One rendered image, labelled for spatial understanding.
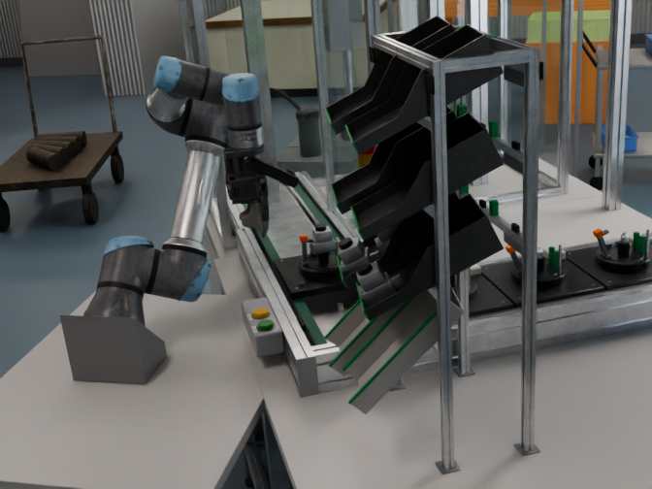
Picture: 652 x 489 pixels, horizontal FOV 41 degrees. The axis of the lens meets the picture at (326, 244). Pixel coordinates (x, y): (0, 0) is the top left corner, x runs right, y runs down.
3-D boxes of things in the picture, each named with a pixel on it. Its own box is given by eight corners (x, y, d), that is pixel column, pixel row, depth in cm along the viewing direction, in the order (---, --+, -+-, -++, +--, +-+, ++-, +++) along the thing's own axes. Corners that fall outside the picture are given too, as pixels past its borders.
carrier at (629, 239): (606, 293, 218) (608, 247, 213) (559, 259, 239) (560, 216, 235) (691, 277, 222) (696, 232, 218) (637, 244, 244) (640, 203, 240)
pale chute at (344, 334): (344, 377, 182) (328, 366, 181) (339, 347, 194) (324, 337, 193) (436, 281, 176) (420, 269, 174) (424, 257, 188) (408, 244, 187)
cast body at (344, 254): (346, 279, 178) (329, 252, 176) (347, 270, 182) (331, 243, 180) (382, 263, 176) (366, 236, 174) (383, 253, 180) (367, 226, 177)
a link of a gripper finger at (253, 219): (243, 240, 196) (238, 201, 193) (268, 236, 197) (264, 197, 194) (244, 244, 193) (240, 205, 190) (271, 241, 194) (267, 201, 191)
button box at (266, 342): (256, 358, 211) (254, 335, 208) (243, 321, 230) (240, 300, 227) (285, 352, 212) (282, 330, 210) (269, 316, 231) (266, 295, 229)
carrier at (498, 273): (515, 310, 213) (516, 264, 208) (475, 274, 234) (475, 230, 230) (604, 294, 217) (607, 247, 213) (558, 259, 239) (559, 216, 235)
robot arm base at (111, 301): (69, 317, 210) (78, 278, 214) (104, 336, 223) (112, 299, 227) (122, 317, 205) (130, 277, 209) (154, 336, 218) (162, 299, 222)
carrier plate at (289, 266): (291, 300, 228) (290, 292, 227) (274, 266, 250) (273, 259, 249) (378, 284, 233) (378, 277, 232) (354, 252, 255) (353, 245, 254)
